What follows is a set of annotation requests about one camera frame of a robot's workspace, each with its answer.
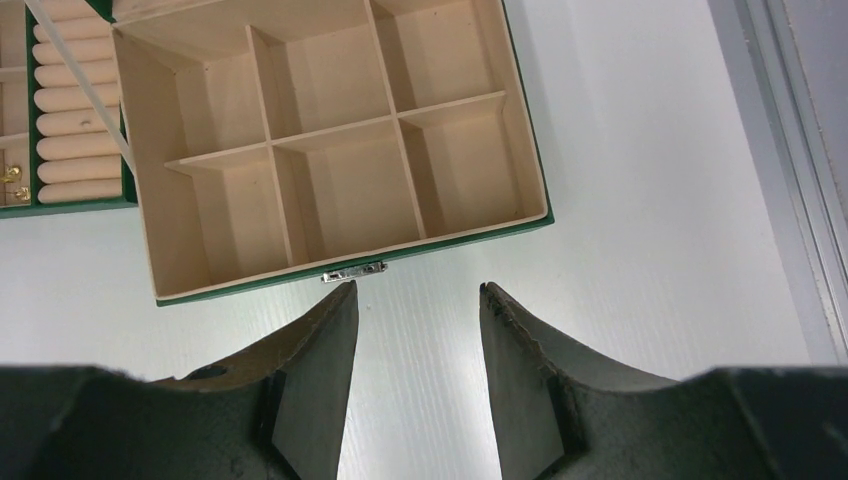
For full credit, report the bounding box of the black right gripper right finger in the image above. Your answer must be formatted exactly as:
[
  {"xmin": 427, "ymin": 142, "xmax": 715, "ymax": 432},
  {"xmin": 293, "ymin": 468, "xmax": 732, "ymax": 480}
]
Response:
[{"xmin": 479, "ymin": 282, "xmax": 847, "ymax": 479}]

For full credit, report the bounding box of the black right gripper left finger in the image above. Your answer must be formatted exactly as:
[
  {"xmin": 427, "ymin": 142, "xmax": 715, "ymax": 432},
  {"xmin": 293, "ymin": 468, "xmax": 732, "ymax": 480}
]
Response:
[{"xmin": 1, "ymin": 281, "xmax": 359, "ymax": 479}]

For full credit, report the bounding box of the green jewelry box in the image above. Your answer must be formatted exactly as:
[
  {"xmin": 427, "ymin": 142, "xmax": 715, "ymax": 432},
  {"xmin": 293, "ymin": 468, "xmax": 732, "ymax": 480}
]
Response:
[{"xmin": 94, "ymin": 1, "xmax": 554, "ymax": 307}]

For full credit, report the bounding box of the gold half hoop earring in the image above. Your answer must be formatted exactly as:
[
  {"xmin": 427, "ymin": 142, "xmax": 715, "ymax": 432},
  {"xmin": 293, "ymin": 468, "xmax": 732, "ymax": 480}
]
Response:
[{"xmin": 0, "ymin": 165, "xmax": 22, "ymax": 184}]

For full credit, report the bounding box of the green jewelry tray with compartments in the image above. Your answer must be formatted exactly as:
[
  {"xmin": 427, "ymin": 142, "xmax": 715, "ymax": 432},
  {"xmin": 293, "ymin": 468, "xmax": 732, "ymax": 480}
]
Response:
[{"xmin": 1, "ymin": 1, "xmax": 137, "ymax": 218}]

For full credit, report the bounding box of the gold stud earring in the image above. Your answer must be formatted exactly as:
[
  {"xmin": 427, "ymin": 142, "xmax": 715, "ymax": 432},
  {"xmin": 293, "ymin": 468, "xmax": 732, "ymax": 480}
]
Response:
[{"xmin": 12, "ymin": 187, "xmax": 31, "ymax": 203}]

